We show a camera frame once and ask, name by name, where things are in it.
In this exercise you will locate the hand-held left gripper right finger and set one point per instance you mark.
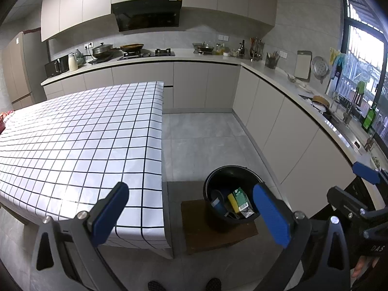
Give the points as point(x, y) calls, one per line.
point(271, 215)

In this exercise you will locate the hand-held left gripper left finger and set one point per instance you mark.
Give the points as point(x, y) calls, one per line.
point(110, 215)

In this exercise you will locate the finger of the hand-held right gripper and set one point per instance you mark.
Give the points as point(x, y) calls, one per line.
point(365, 169)
point(342, 198)

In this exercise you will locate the green drink carton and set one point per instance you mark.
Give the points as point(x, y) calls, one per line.
point(241, 198)

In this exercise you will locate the yellow sponge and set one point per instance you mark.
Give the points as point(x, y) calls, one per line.
point(232, 203)

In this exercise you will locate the cream and blue paper cup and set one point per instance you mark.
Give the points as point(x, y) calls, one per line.
point(219, 207)

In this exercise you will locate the black plastic bucket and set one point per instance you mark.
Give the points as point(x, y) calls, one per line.
point(216, 221)

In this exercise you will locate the person's right hand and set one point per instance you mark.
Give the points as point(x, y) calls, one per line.
point(358, 268)

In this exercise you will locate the green bottle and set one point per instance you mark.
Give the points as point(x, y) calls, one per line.
point(370, 118)

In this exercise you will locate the metal faucet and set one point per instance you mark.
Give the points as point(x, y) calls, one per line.
point(348, 113)

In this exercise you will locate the brown wooden stool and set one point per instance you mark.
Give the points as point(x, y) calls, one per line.
point(200, 233)

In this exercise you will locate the wooden bowl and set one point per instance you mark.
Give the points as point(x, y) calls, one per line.
point(319, 100)

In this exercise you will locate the person's left shoe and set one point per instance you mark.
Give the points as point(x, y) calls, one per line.
point(156, 285)

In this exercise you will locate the person's shoe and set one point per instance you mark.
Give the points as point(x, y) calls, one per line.
point(156, 285)
point(213, 284)

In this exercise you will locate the white checked tablecloth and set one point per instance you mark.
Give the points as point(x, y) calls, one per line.
point(75, 133)

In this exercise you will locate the person's right shoe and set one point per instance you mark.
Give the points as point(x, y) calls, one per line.
point(213, 284)

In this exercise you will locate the round metal strainer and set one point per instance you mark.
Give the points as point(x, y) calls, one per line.
point(319, 66)

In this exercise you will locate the black framed window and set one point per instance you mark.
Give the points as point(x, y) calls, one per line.
point(363, 51)

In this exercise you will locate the metal ladle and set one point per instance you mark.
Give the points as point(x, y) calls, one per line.
point(291, 77)

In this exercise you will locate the yellow hanging cloth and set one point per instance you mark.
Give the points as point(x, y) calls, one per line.
point(333, 55)

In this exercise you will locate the white cutting board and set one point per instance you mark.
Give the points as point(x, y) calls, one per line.
point(303, 66)

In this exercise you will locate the red box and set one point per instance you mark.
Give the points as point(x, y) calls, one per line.
point(4, 119)

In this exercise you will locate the dark utensil holder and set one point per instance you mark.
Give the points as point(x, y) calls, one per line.
point(271, 62)

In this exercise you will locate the beige kitchen counter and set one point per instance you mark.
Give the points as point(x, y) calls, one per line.
point(197, 81)

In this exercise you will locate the black induction cooker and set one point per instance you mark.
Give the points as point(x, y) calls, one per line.
point(101, 60)

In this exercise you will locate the white thermos jug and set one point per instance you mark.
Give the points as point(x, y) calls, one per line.
point(72, 63)

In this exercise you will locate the black microwave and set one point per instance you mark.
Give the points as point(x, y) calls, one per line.
point(56, 66)

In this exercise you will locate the grey vase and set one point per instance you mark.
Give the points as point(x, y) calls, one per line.
point(79, 57)

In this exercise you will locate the metal utensil rack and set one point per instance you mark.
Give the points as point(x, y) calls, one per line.
point(257, 48)

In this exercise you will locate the large pan with lid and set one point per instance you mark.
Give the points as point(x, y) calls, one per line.
point(103, 50)

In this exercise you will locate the dark glass bottle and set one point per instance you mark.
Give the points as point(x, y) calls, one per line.
point(242, 50)

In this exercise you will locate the black wok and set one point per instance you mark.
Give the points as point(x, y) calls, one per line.
point(132, 47)

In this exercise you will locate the black gas stove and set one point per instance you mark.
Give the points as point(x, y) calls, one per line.
point(163, 53)

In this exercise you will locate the yellow oil bottle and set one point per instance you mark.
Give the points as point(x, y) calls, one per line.
point(221, 50)

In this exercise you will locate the beige fridge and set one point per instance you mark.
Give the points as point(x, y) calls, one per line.
point(21, 66)

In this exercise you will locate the small pan with lid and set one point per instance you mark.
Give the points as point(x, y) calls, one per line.
point(204, 48)

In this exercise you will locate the black range hood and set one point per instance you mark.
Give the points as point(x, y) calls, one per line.
point(145, 16)

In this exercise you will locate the beige upper cabinets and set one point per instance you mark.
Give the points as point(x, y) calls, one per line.
point(75, 3)

